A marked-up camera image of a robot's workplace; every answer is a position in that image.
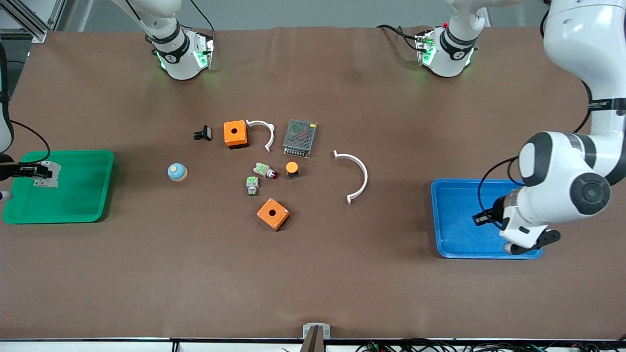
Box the white red circuit breaker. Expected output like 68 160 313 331
32 160 62 189

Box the blue plastic tray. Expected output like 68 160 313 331
431 178 543 260

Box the green plastic tray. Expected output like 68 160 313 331
2 150 115 225

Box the large white curved pipe clamp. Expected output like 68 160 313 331
333 150 369 205

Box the metal mesh power supply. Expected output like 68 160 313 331
283 119 317 159

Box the orange button box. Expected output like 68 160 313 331
224 120 248 150
256 198 290 231

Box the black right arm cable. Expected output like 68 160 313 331
10 120 51 164

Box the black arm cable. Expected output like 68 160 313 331
10 120 51 164
477 78 595 220

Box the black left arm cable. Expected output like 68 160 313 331
477 78 595 220

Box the aluminium frame profile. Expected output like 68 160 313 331
0 0 67 44

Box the grey metal table bracket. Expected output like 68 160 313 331
303 323 331 340

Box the black base cable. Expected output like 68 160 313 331
377 23 428 53
188 0 216 37

